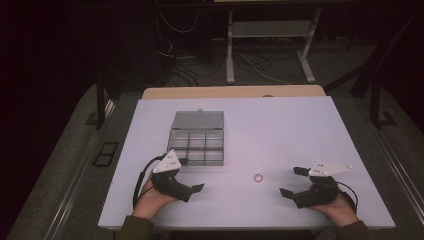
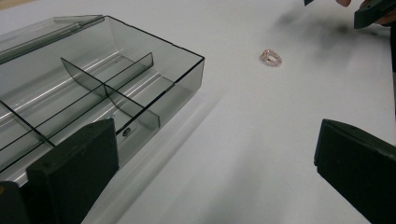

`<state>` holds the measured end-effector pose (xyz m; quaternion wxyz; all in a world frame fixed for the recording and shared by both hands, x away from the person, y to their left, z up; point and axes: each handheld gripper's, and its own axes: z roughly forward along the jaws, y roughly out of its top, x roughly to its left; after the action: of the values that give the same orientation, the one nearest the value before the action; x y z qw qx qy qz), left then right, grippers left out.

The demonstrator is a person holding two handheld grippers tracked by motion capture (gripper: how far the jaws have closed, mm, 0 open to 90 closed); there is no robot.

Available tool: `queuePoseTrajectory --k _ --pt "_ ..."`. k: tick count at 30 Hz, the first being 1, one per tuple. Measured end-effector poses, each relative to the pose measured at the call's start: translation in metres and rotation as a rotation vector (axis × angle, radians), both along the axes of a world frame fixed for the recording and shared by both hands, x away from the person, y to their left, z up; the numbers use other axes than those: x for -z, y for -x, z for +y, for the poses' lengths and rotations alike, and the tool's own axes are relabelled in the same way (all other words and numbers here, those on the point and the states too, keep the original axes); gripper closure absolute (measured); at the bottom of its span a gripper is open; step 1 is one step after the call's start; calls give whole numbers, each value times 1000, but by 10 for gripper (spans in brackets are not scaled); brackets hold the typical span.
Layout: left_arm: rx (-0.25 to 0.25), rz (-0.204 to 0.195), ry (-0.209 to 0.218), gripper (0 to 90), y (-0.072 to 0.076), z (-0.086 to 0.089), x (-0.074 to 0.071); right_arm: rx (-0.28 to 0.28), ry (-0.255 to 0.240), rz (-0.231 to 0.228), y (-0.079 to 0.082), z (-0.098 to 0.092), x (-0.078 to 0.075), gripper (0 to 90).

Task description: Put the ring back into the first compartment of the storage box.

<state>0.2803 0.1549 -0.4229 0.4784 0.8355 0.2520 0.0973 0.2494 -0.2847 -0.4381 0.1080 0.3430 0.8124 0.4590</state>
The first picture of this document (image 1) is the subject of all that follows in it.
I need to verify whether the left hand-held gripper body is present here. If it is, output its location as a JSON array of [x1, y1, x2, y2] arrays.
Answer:
[[151, 149, 193, 203]]

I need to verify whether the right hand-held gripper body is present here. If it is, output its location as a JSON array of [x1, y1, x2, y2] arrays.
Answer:
[[292, 159, 354, 210]]

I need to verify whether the clear plastic compartment box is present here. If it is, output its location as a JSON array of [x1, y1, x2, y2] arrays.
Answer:
[[167, 109, 225, 167]]

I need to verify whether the person's left hand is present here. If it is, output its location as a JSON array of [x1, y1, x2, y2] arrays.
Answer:
[[131, 172, 178, 221]]

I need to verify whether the person's right hand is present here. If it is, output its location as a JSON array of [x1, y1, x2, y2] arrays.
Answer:
[[307, 193, 360, 229]]

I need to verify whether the wooden table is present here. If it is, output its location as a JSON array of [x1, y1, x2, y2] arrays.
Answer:
[[142, 84, 327, 100]]

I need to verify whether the black metal stand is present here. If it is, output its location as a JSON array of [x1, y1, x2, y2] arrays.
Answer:
[[368, 79, 398, 130], [85, 68, 117, 131]]

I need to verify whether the white metal stand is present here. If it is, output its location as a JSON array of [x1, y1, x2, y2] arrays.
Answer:
[[225, 7, 322, 85]]

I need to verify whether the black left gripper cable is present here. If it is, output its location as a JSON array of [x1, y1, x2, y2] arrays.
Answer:
[[132, 154, 167, 209]]

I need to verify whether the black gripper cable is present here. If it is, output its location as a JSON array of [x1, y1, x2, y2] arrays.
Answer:
[[335, 181, 360, 214], [132, 154, 167, 209]]

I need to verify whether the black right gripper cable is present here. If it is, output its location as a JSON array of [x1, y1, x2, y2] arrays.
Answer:
[[335, 181, 360, 214]]

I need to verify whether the black rectangular floor frame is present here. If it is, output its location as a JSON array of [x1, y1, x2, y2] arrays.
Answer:
[[92, 141, 120, 168]]

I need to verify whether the tangle of floor cables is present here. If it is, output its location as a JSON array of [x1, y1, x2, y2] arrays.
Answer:
[[156, 34, 303, 88]]

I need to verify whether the white hanging cable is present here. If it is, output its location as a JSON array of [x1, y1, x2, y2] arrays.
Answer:
[[155, 0, 202, 35]]

